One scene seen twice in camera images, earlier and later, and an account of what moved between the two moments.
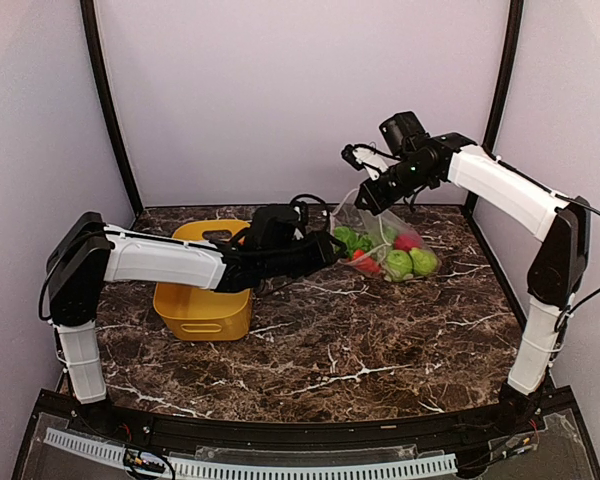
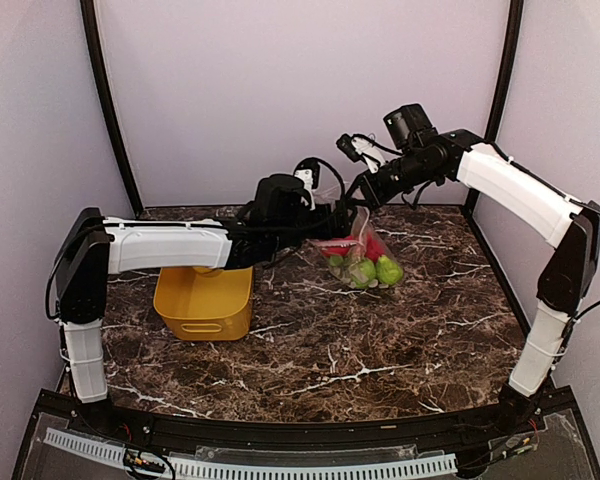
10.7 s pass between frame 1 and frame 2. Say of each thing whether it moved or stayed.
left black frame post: stayed
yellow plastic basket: stayed
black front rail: stayed
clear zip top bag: moved
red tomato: moved
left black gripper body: moved
